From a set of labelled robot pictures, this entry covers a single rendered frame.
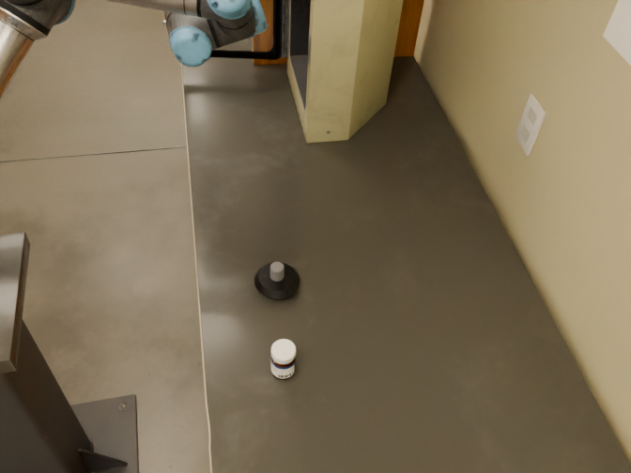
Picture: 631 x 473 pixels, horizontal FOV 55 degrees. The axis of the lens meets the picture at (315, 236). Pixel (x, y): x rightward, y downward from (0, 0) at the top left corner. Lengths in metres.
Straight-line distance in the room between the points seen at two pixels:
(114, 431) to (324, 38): 1.41
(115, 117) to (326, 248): 2.13
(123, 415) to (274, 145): 1.09
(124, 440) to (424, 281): 1.22
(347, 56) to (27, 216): 1.81
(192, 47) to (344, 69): 0.39
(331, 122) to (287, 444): 0.81
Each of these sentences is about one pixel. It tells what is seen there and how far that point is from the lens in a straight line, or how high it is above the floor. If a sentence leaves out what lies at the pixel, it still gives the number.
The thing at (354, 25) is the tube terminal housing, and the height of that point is 1.26.
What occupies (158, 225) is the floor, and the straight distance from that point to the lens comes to 2.68.
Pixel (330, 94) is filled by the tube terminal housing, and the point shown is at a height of 1.09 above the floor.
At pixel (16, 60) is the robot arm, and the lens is 1.37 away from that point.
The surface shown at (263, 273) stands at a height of 0.98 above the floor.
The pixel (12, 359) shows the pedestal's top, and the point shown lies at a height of 0.93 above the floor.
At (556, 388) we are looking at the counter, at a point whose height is 0.94.
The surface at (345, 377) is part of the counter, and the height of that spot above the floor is 0.94.
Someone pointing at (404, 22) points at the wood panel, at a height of 1.05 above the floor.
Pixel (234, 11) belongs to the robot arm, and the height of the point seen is 1.41.
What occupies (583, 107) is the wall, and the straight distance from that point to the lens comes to 1.23.
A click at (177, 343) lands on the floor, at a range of 2.31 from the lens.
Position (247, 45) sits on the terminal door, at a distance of 1.77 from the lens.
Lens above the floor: 1.94
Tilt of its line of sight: 48 degrees down
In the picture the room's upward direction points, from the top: 4 degrees clockwise
